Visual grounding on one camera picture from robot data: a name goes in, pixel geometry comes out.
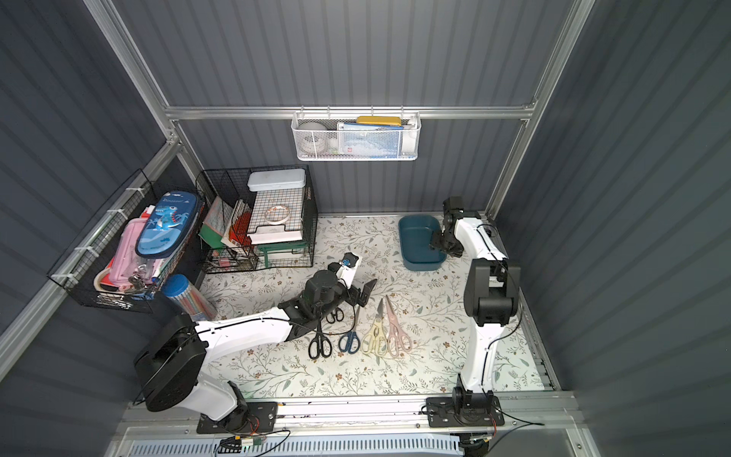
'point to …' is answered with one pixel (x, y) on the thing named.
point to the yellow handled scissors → (376, 340)
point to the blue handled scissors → (350, 342)
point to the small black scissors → (339, 316)
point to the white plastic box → (274, 179)
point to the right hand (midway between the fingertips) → (449, 248)
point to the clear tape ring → (280, 222)
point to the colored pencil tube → (180, 289)
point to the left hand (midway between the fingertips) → (365, 275)
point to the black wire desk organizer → (256, 218)
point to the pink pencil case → (127, 262)
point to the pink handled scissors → (397, 337)
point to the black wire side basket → (85, 270)
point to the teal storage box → (415, 235)
